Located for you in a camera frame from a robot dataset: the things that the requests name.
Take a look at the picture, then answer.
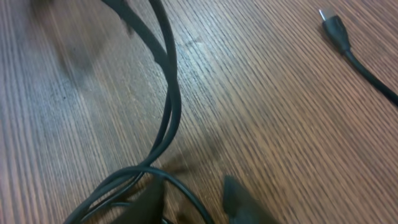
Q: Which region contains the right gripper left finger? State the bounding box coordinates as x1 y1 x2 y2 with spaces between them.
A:
111 178 165 224

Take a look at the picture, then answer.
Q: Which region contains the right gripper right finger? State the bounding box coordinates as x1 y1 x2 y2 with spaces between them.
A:
222 175 279 224

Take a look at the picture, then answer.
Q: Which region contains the thick black usb cable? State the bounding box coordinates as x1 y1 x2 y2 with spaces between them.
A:
63 0 398 224

